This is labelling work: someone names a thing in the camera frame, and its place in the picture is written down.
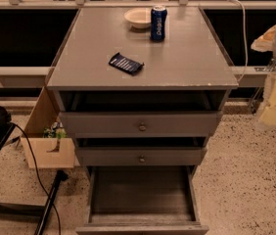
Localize blue pepsi can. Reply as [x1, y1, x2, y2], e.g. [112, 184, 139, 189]
[151, 5, 167, 41]

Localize grey middle drawer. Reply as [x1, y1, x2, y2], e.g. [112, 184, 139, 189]
[75, 148, 207, 166]

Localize green items in crate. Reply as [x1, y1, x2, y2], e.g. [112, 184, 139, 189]
[43, 121, 67, 139]

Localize white bowl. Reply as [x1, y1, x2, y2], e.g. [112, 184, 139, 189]
[124, 8, 151, 29]

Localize grey drawer cabinet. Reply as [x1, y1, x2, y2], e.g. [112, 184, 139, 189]
[46, 6, 240, 235]

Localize grey top drawer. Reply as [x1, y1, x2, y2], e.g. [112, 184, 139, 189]
[60, 112, 222, 138]

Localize grey bottom drawer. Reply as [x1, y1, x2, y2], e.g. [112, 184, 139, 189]
[76, 165, 208, 235]

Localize wooden crate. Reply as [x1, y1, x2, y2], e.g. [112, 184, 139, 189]
[21, 88, 75, 168]

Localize black stand leg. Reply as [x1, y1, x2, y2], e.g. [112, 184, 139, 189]
[34, 170, 69, 235]

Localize white cable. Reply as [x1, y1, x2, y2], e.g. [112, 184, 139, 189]
[226, 0, 250, 83]

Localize blue rxbar blueberry wrapper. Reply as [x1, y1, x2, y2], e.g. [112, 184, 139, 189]
[109, 53, 144, 75]

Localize grey drawer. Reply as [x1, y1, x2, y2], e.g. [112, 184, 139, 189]
[60, 112, 222, 138]
[76, 165, 208, 235]
[75, 148, 207, 166]

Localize black cable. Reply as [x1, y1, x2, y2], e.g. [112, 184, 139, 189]
[9, 121, 63, 235]

